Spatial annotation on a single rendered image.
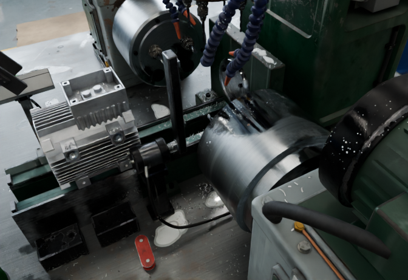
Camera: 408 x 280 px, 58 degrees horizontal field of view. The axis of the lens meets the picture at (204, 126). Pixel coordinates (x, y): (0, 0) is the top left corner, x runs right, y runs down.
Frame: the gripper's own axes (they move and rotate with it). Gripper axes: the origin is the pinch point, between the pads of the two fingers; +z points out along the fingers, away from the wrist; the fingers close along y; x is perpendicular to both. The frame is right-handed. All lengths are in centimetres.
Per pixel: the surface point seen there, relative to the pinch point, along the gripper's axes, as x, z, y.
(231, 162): -22.9, 22.7, -37.8
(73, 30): 21, 109, 234
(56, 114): -0.8, 10.4, -7.1
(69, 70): 7, 41, 61
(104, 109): -9.1, 15.1, -10.9
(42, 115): 1.5, 8.7, -6.2
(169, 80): -24.1, 13.5, -20.2
